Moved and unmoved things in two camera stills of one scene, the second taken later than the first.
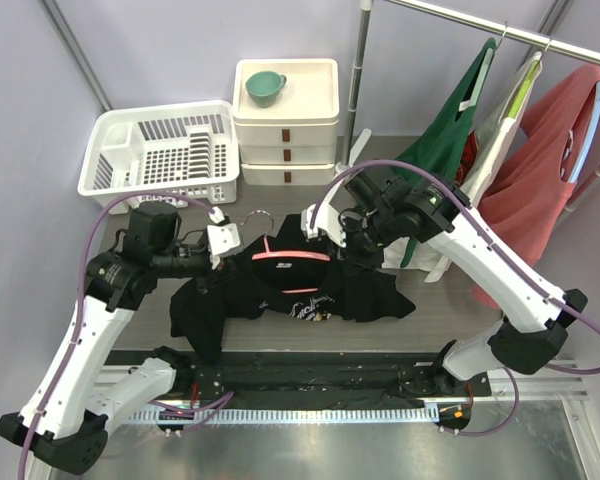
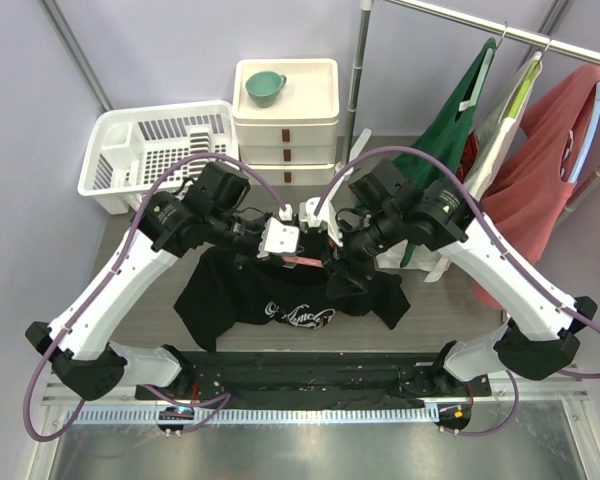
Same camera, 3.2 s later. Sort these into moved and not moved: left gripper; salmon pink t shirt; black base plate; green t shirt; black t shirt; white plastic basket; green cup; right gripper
Moved: black t shirt; left gripper; right gripper
Not moved: black base plate; salmon pink t shirt; green cup; green t shirt; white plastic basket
